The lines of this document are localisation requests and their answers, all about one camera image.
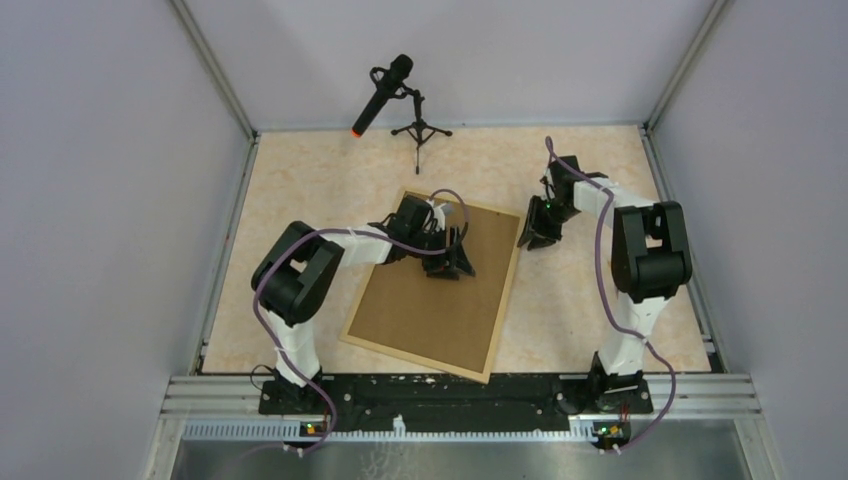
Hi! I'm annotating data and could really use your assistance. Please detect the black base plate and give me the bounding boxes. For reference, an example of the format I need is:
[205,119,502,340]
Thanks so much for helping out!
[258,373,656,433]

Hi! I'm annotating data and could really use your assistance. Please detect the black tripod stand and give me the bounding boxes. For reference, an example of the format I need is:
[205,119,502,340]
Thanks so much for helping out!
[390,87,453,175]

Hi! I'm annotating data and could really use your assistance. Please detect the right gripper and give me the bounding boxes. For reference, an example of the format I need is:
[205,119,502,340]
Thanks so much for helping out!
[517,196,580,252]

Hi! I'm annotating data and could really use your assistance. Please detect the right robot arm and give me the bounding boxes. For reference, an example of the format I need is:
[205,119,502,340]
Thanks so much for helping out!
[517,156,693,412]

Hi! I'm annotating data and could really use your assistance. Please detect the wooden picture frame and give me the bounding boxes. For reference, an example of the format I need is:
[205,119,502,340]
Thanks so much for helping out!
[339,188,523,386]

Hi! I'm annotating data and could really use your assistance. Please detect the aluminium rail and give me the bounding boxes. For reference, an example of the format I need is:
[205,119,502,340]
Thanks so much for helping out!
[161,373,762,444]

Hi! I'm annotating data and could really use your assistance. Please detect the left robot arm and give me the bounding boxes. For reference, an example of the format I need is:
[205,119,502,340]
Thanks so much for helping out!
[251,194,476,414]

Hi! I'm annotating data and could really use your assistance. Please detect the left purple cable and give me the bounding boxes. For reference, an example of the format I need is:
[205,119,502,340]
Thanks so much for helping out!
[252,188,470,458]

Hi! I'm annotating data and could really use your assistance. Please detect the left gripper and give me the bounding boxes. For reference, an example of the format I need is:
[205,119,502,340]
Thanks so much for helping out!
[408,225,475,281]

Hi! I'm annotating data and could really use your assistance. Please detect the brown backing board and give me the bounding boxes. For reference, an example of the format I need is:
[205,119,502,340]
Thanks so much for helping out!
[347,193,519,375]

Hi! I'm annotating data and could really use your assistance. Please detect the black microphone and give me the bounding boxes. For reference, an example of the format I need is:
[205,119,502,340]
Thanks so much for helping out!
[351,54,414,138]

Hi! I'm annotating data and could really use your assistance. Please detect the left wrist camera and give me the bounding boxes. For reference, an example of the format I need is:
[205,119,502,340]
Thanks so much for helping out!
[432,202,453,230]

